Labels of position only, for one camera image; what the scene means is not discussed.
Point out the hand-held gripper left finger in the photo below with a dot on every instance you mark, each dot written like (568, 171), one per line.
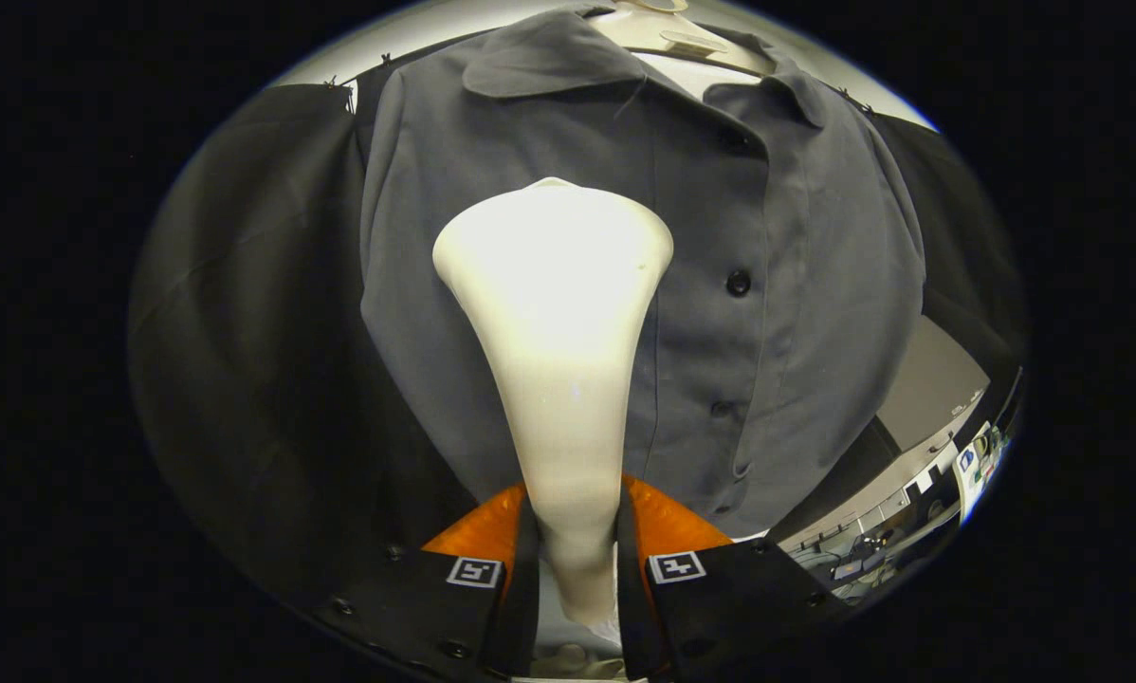
(407, 607)

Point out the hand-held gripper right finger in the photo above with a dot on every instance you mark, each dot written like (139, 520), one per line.
(748, 602)

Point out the white garment steamer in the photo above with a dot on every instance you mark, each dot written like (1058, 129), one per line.
(554, 332)

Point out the grey button shirt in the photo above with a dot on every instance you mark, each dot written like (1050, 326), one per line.
(815, 285)

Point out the white desk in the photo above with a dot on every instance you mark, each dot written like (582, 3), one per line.
(971, 484)

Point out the small blue box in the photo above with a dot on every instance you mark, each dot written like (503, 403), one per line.
(966, 462)

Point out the grey cabinet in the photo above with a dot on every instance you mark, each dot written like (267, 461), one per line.
(928, 379)

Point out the black backdrop cloth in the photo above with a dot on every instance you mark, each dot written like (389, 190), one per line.
(246, 285)

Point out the white mannequin torso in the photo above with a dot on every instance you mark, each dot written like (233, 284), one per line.
(691, 71)

